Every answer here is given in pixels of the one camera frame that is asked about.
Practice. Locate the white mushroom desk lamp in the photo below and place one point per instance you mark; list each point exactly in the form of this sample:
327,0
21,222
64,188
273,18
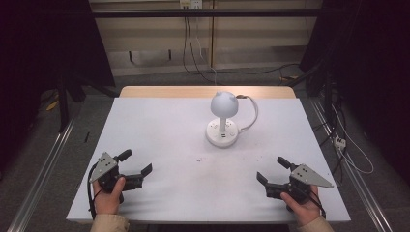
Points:
223,129

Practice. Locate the white wall socket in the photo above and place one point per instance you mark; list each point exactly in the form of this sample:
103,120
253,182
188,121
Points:
190,3

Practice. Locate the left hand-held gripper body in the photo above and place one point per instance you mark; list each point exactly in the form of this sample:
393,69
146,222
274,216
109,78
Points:
103,167

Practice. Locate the dark curtain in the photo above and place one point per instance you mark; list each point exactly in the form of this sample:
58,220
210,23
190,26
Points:
370,48
38,48

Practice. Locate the white floor power strip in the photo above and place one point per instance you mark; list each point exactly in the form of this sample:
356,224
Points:
339,142

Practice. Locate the person's left hand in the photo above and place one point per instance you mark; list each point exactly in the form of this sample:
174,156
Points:
108,198

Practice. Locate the aluminium floor rail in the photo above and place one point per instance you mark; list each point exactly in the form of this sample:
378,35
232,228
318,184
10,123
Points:
42,170
357,180

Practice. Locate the yellow floor tape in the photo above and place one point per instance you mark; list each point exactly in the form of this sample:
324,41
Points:
52,104

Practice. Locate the small black floor item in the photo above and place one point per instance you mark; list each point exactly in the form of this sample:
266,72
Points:
86,137

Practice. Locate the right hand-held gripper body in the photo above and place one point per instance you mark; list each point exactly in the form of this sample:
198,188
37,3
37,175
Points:
307,179

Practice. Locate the black horizontal metal bar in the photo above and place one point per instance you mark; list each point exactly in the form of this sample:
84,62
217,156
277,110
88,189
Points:
206,13

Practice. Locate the person's right hand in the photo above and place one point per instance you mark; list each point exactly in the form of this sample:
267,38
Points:
301,208

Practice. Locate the black metal stand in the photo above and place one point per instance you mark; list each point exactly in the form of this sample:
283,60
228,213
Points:
63,103

